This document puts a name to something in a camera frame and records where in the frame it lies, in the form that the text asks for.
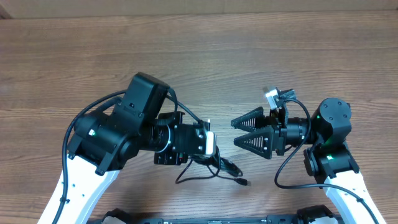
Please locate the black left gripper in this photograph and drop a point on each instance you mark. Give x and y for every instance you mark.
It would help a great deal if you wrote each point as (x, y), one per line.
(173, 158)

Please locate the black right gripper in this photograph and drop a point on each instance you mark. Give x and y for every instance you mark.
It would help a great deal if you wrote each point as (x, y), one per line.
(268, 135)

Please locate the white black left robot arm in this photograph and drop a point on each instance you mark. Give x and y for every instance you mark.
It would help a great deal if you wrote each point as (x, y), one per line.
(146, 116)

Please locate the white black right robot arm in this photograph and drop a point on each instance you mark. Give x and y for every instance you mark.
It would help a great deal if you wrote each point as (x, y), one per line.
(327, 158)

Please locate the brown cardboard wall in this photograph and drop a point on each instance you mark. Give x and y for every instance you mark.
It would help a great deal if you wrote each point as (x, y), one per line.
(27, 9)

